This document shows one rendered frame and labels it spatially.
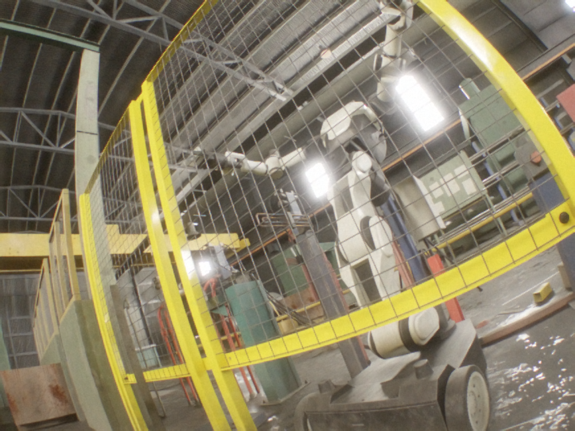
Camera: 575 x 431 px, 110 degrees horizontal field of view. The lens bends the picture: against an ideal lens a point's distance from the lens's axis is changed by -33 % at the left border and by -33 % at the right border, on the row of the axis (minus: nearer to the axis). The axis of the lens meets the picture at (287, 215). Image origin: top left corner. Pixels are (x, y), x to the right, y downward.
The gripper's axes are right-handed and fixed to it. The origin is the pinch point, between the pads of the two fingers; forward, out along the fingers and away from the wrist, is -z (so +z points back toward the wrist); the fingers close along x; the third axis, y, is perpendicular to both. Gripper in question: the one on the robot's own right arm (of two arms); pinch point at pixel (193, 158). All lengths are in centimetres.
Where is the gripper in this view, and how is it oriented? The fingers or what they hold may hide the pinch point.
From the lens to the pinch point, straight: 149.4
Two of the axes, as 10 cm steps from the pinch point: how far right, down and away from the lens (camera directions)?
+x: 6.7, -4.8, -5.7
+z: 6.4, -0.2, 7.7
